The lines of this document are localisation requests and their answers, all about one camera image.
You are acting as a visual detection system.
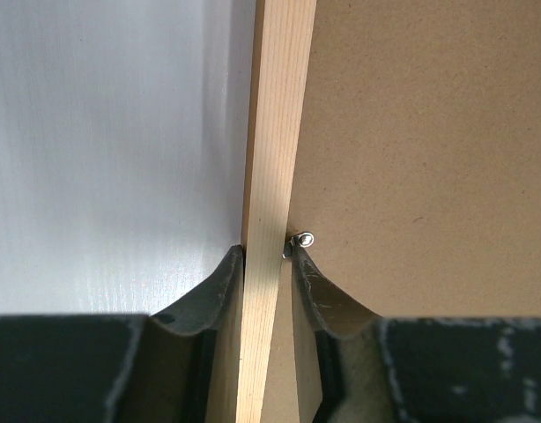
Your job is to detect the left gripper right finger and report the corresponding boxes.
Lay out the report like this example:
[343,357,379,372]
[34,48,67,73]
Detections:
[292,246,541,422]

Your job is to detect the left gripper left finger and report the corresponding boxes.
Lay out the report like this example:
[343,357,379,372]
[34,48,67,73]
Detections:
[0,246,244,422]

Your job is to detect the metal backing board clip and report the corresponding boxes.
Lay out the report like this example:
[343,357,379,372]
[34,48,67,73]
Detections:
[282,232,315,259]

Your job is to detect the brown frame backing board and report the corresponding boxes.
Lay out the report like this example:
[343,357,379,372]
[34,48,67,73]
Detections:
[255,0,541,423]

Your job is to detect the wooden picture frame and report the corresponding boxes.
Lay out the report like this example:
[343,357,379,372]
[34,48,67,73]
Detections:
[236,1,316,422]

